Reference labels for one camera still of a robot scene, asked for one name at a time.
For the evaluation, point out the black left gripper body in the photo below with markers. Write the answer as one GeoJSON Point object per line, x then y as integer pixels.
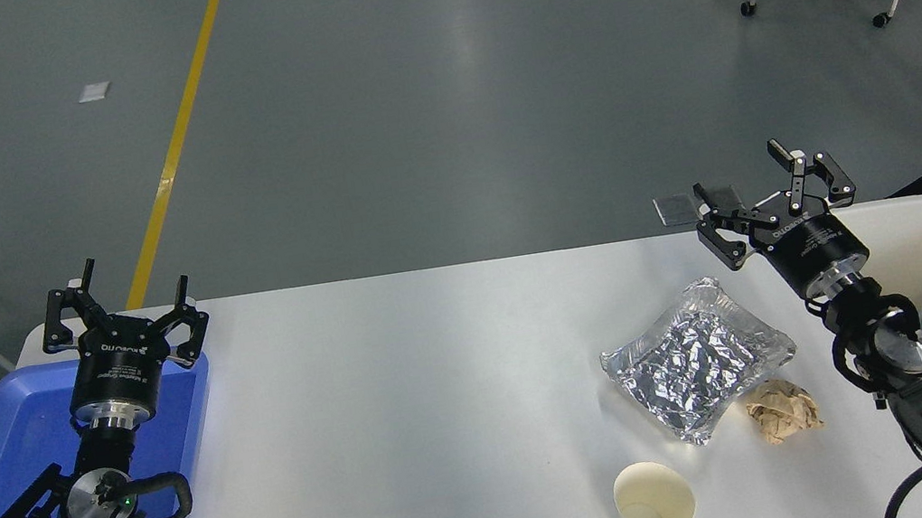
{"type": "Point", "coordinates": [120, 365]}

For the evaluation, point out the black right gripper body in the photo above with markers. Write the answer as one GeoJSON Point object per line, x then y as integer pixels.
{"type": "Point", "coordinates": [816, 247]}

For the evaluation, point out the white paper cup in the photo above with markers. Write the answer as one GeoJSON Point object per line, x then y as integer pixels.
{"type": "Point", "coordinates": [652, 500]}

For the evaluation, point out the metal floor plate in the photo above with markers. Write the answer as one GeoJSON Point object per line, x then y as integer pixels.
{"type": "Point", "coordinates": [677, 209]}
{"type": "Point", "coordinates": [725, 194]}

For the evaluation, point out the crumpled silver foil tray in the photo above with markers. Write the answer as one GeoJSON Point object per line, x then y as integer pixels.
{"type": "Point", "coordinates": [696, 361]}

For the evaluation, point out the crumpled tan paper ball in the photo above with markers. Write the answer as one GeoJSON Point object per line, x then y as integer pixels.
{"type": "Point", "coordinates": [783, 410]}

